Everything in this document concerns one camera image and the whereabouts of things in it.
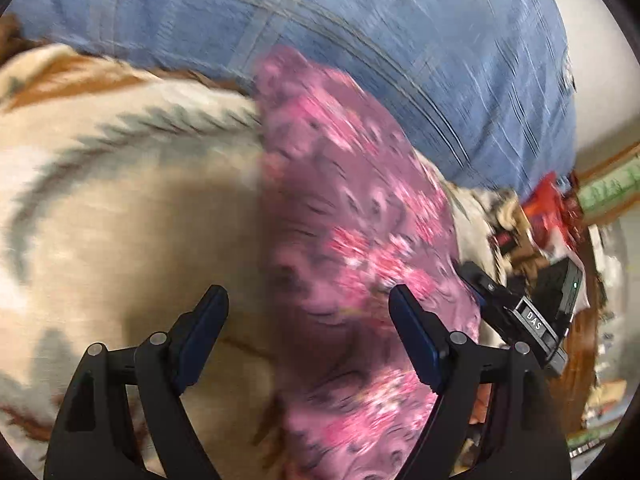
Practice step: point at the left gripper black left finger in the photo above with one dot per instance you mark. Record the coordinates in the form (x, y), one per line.
(93, 435)

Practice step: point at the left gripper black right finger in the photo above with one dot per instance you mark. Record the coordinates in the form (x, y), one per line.
(522, 438)

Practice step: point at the pink purple floral garment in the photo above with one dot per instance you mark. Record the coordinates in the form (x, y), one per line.
(350, 213)

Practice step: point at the red plastic package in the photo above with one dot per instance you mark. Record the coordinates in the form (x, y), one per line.
(554, 206)

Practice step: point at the cream leaf-pattern blanket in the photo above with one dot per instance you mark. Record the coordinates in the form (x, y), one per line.
(124, 195)

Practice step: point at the blue plaid quilt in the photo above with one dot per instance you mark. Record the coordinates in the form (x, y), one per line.
(483, 88)

